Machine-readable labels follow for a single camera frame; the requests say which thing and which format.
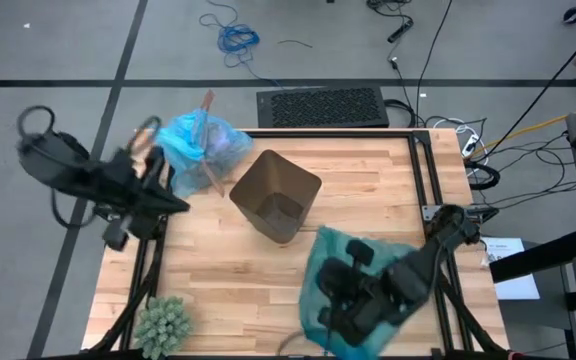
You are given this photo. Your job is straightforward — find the printed white paper sheet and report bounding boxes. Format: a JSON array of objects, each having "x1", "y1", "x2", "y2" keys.
[{"x1": 481, "y1": 236, "x2": 541, "y2": 301}]

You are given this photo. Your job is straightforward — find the black perforated metal case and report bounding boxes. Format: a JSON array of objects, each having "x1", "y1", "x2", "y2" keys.
[{"x1": 256, "y1": 84, "x2": 390, "y2": 129}]

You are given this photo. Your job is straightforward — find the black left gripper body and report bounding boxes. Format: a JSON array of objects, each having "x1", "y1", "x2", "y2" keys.
[{"x1": 101, "y1": 144, "x2": 168, "y2": 252}]

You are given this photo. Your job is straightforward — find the black floor cable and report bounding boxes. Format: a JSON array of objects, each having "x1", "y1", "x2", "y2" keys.
[{"x1": 414, "y1": 0, "x2": 454, "y2": 119}]

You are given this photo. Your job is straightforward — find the black bar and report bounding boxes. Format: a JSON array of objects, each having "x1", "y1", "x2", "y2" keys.
[{"x1": 488, "y1": 226, "x2": 576, "y2": 285}]

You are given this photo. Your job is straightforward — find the short black wire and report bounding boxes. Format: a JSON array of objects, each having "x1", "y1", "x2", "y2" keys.
[{"x1": 276, "y1": 38, "x2": 314, "y2": 50}]

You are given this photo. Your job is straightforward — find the light blue trash bag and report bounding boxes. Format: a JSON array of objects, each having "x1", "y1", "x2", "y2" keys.
[{"x1": 155, "y1": 89, "x2": 255, "y2": 200}]

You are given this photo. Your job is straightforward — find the green artificial succulent plant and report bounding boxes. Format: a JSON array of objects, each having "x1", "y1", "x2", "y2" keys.
[{"x1": 131, "y1": 296, "x2": 193, "y2": 360}]

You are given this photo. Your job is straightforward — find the teal trash bag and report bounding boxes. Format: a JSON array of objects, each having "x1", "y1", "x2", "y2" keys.
[{"x1": 297, "y1": 225, "x2": 422, "y2": 360}]

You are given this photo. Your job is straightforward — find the brown trash bin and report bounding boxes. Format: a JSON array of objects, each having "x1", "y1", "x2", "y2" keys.
[{"x1": 228, "y1": 148, "x2": 323, "y2": 245}]

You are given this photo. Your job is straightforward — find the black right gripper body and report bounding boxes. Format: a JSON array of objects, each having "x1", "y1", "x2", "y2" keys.
[{"x1": 335, "y1": 238, "x2": 404, "y2": 347}]

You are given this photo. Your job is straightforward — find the black power strip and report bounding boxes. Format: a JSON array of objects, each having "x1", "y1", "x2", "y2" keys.
[{"x1": 386, "y1": 17, "x2": 416, "y2": 44}]

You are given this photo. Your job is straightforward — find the long black cable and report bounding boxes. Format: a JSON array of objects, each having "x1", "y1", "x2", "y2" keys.
[{"x1": 490, "y1": 24, "x2": 576, "y2": 151}]

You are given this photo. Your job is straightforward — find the yellow cable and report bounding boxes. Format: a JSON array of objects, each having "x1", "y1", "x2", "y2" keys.
[{"x1": 505, "y1": 105, "x2": 576, "y2": 141}]

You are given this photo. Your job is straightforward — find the white power strip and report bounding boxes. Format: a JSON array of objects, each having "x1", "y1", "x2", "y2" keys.
[{"x1": 460, "y1": 132, "x2": 481, "y2": 159}]

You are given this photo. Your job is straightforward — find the blue coiled cable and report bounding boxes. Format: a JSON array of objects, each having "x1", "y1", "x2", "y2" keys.
[{"x1": 197, "y1": 0, "x2": 283, "y2": 89}]

